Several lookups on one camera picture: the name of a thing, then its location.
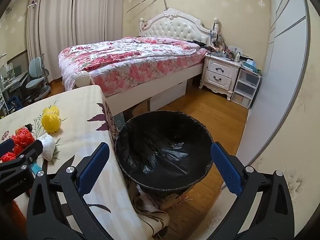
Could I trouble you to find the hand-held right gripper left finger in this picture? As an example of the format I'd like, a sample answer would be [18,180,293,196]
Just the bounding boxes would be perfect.
[26,142,118,240]

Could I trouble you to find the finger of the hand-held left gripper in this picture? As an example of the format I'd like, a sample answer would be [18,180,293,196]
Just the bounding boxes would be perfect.
[0,139,15,156]
[17,139,44,167]

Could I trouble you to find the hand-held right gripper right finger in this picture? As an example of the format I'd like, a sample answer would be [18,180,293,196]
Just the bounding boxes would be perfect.
[209,142,295,240]

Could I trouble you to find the red foam fruit net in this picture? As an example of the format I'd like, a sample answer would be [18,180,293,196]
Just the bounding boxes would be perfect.
[1,152,17,163]
[11,127,35,148]

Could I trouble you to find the white cloth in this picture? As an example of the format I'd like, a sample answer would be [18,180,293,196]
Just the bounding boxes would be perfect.
[37,133,56,161]

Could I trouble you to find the trash bin with black liner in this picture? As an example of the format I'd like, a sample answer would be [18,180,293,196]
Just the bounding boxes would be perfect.
[114,110,215,209]

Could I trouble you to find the teal flat packet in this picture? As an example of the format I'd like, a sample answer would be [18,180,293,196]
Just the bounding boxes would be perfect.
[31,163,46,176]

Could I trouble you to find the yellow foam fruit net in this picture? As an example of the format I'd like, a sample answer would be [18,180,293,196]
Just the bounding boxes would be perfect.
[41,106,62,134]

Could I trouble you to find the orange cloth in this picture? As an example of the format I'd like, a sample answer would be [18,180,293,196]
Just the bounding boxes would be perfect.
[14,200,29,240]

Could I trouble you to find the blue plastic crate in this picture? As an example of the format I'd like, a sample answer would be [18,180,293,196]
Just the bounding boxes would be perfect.
[7,97,21,111]

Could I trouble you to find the floral tablecloth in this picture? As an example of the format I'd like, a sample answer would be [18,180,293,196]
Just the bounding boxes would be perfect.
[0,85,170,240]

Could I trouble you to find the grey study desk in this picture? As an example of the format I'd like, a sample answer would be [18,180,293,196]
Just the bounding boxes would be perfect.
[0,64,29,94]

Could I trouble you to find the blue-grey desk chair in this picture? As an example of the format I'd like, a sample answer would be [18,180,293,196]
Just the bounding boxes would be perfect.
[25,56,51,98]

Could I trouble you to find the clear plastic drawer unit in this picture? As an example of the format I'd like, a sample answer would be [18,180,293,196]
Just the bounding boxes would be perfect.
[231,67,262,109]

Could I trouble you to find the white storage box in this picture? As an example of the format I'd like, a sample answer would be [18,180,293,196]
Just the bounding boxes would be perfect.
[149,81,188,111]

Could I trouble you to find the white nightstand with drawers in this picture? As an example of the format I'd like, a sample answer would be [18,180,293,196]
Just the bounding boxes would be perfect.
[199,54,242,102]

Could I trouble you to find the teal box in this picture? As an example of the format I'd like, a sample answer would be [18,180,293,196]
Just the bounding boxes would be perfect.
[241,59,258,70]

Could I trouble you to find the pink floral blanket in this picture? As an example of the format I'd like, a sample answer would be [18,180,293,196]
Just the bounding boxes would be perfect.
[58,36,209,98]

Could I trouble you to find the white sliding wardrobe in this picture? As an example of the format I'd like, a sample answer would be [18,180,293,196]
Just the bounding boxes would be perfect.
[235,0,311,161]

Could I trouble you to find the group of toiletry bottles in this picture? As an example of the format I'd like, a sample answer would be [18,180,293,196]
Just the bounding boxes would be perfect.
[207,22,248,62]

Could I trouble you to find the beige curtains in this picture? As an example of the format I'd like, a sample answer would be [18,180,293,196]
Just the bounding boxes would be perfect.
[26,0,125,83]

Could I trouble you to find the white bed with tufted headboard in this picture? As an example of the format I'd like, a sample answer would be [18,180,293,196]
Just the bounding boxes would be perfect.
[58,8,222,117]

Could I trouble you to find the thin metal rod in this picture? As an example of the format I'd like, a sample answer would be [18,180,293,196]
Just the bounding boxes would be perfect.
[126,0,168,15]

